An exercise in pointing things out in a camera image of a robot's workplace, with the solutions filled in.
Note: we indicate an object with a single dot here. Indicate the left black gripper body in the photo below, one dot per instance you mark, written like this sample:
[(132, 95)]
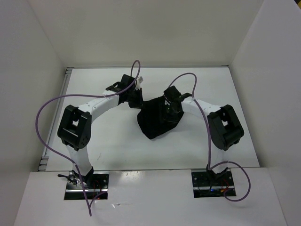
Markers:
[(134, 98)]

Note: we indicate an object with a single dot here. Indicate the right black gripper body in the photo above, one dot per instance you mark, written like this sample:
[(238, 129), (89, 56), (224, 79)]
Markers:
[(170, 114)]

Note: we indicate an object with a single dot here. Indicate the black skirt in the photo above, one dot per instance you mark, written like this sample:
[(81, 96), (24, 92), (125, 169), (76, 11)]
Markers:
[(155, 120)]

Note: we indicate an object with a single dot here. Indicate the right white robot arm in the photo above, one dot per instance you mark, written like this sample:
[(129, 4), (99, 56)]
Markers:
[(223, 126)]

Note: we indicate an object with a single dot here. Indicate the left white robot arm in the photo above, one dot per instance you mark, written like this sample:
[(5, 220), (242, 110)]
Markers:
[(76, 123)]

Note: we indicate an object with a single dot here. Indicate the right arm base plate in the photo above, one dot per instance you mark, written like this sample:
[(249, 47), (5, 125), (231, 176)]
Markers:
[(206, 184)]

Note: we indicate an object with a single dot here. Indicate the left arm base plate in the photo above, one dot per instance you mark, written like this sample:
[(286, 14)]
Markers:
[(97, 188)]

